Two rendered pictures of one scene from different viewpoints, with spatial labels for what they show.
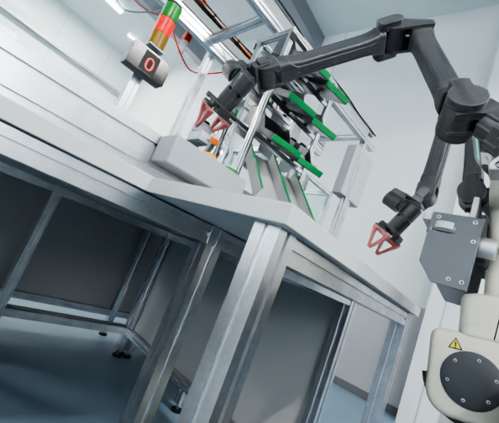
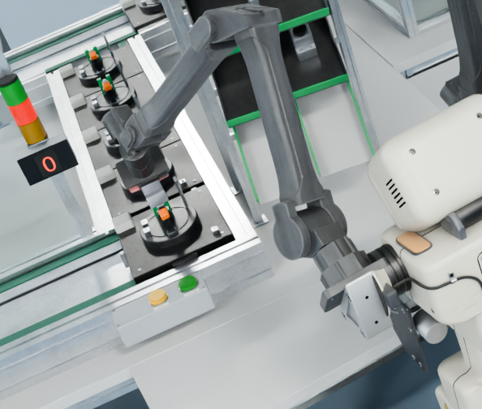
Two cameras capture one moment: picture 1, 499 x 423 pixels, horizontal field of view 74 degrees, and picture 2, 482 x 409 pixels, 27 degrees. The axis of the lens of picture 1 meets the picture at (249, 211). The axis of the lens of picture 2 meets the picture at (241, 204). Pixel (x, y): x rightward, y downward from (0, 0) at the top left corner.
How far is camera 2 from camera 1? 1.93 m
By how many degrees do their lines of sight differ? 56
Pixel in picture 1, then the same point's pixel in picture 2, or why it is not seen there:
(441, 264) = (405, 341)
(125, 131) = (87, 334)
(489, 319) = (452, 396)
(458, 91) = (279, 230)
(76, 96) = (41, 348)
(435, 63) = (268, 132)
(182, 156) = (134, 334)
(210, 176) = (169, 320)
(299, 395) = not seen: outside the picture
